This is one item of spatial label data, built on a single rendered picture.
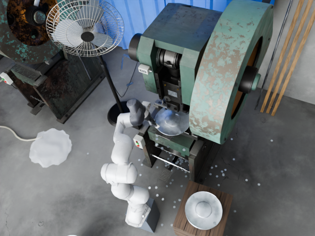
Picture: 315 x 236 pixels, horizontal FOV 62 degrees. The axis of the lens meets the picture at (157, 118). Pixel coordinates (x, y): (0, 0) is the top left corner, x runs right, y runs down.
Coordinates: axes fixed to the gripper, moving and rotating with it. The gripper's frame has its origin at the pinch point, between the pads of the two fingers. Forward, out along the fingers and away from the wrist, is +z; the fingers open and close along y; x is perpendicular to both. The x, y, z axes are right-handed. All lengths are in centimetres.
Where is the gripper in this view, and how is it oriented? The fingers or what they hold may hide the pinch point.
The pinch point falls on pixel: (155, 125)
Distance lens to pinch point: 205.1
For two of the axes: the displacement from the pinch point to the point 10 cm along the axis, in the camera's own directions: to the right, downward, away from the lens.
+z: 4.2, 4.2, 8.0
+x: 8.5, -4.8, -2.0
